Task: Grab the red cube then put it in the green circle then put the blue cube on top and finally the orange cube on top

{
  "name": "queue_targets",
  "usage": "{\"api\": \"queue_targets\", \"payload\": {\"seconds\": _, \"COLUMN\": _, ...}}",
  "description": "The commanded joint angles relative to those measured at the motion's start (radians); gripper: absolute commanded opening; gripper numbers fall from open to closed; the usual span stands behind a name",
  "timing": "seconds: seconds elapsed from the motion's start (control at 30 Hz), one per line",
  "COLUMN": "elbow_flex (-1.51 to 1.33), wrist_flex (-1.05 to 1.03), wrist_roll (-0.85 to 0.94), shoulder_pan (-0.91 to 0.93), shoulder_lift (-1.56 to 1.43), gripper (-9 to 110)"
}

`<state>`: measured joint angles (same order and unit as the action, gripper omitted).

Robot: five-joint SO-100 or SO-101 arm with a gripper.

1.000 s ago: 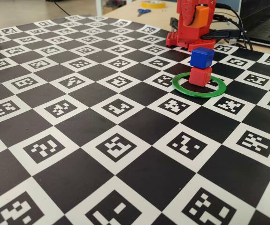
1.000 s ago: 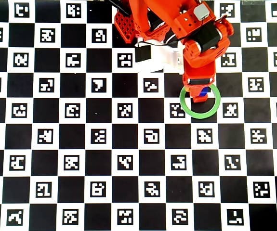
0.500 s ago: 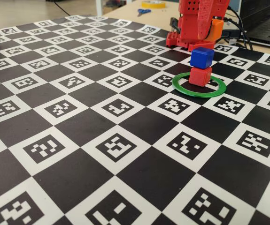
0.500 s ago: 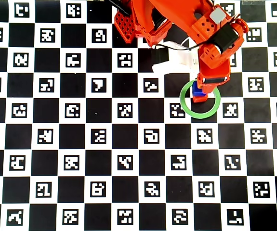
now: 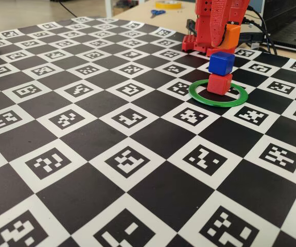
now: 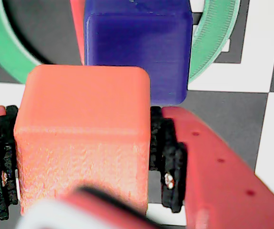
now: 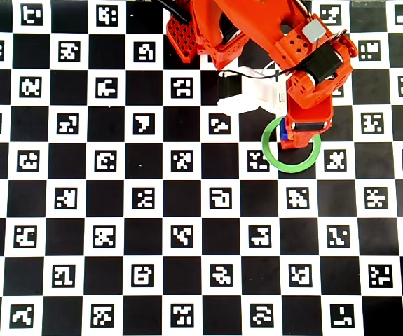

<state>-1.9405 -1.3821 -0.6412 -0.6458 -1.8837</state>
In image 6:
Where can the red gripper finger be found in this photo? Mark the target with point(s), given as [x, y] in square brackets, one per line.
[210, 179]
[1, 167]

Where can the orange cube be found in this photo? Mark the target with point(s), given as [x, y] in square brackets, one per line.
[79, 119]

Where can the blue cube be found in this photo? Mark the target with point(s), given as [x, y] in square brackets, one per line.
[139, 47]

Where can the red cube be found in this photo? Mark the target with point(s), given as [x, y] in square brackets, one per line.
[78, 28]

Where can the red robot arm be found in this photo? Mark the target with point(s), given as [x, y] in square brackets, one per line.
[103, 214]

